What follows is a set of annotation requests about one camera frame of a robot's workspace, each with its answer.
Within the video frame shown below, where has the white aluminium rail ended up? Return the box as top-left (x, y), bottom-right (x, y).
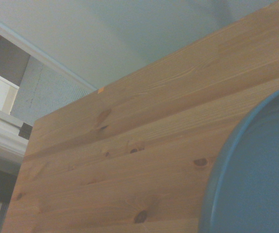
top-left (0, 102), bottom-right (30, 170)

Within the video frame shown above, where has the small black bracket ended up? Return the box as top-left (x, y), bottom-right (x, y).
top-left (18, 122), bottom-right (33, 140)

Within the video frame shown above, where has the white baseboard strip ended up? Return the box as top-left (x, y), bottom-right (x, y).
top-left (0, 11), bottom-right (98, 93)

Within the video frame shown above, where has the blue plastic plate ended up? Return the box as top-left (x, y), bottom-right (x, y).
top-left (198, 84), bottom-right (279, 233)

